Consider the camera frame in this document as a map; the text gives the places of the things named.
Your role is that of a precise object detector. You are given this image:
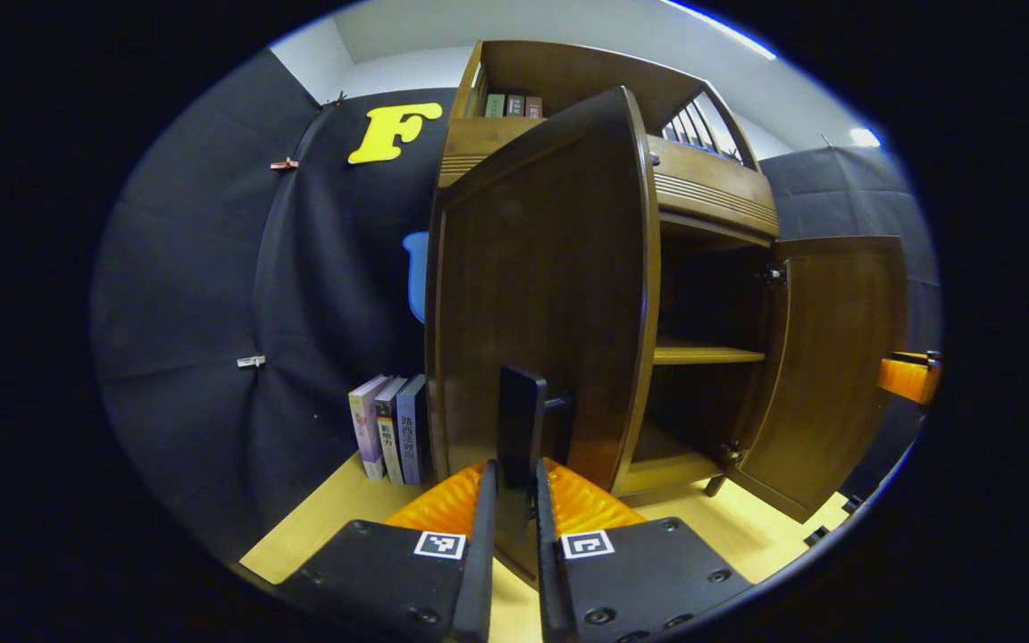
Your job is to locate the black door handle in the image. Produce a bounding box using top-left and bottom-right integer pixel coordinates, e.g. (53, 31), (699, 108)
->
(495, 364), (574, 572)

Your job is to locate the blue-grey book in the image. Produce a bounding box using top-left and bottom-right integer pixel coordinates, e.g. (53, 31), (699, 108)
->
(396, 373), (431, 486)

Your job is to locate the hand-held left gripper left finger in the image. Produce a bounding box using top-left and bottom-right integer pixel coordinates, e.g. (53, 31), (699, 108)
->
(275, 460), (498, 643)

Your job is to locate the wooden inner cabinet shelf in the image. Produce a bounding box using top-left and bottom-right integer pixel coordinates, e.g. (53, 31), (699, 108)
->
(653, 335), (765, 366)

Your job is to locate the wooden shoe cabinet door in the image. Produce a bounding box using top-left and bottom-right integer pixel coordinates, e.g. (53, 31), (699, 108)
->
(729, 235), (910, 524)
(430, 86), (662, 590)

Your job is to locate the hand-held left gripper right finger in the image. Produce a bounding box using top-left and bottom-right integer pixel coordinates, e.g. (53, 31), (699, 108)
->
(536, 457), (752, 643)

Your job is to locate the wooden cabinet drawer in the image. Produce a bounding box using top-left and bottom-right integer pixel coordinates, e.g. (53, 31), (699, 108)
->
(437, 116), (782, 240)

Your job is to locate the black backdrop cloth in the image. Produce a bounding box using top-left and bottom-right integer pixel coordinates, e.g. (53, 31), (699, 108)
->
(90, 49), (942, 564)

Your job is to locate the pale purple book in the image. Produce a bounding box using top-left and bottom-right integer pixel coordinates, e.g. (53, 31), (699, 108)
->
(348, 374), (390, 481)

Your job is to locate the wooden double-door shoe cabinet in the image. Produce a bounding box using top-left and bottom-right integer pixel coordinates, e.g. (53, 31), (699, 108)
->
(425, 39), (782, 501)

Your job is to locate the dark book with orange spine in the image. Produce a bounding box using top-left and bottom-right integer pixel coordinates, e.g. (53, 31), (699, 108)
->
(374, 376), (410, 486)

